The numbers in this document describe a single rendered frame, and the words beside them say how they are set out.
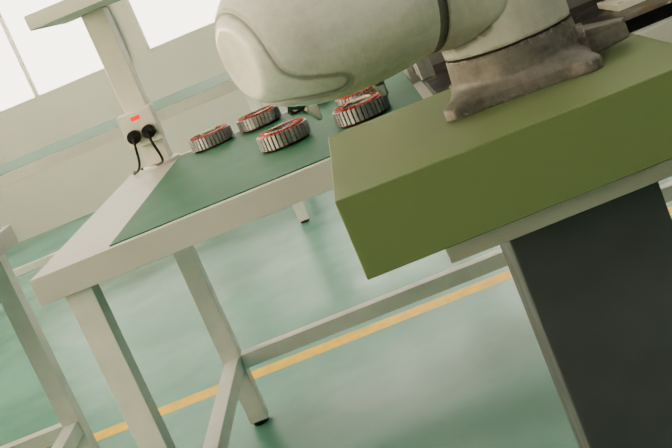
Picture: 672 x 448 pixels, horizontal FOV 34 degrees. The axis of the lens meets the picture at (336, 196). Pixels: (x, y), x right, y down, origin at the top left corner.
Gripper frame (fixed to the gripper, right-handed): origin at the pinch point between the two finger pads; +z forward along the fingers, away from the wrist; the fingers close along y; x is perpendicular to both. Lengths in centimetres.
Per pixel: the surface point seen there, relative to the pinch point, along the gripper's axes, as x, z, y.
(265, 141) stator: -0.4, 5.9, 20.8
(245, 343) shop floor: 6, 149, 100
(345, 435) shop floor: 53, 68, 42
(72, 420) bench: 30, 67, 116
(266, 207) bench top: 21.7, -19.4, 13.3
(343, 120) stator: 2.5, 2.8, 2.9
